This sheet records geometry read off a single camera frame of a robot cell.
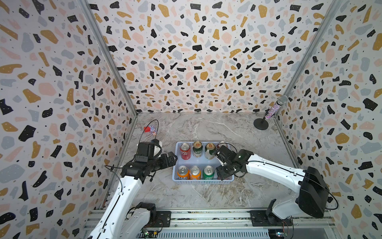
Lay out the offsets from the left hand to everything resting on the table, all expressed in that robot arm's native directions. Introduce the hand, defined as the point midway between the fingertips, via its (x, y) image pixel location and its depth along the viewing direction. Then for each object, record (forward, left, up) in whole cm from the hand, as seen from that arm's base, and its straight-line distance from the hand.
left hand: (171, 159), depth 77 cm
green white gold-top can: (+8, -21, -7) cm, 24 cm away
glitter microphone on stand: (+39, -63, -18) cm, 76 cm away
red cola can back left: (+9, -6, -7) cm, 13 cm away
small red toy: (+31, +22, -13) cm, 41 cm away
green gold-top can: (+11, -13, -8) cm, 19 cm away
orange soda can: (-5, -12, -7) cm, 15 cm away
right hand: (-4, -27, -9) cm, 28 cm away
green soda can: (-5, -19, -7) cm, 21 cm away
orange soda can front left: (-5, -6, -6) cm, 10 cm away
